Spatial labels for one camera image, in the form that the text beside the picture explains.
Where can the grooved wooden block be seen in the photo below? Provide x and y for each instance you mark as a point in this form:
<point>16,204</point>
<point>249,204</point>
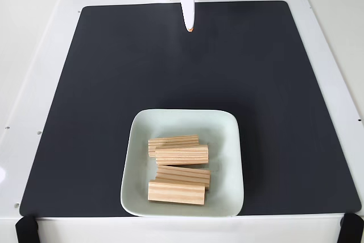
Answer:
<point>187,175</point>

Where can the smooth wooden block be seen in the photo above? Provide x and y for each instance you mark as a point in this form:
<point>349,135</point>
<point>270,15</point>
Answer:
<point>176,193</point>

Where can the pale green square plate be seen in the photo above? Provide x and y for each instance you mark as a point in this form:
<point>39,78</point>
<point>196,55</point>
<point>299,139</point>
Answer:
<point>224,140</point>

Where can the black rubber mat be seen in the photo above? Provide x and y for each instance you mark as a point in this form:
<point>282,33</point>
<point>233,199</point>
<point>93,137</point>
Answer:
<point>85,140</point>

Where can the striped wooden block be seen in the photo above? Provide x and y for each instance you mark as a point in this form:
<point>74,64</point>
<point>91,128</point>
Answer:
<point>170,141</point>
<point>182,156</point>

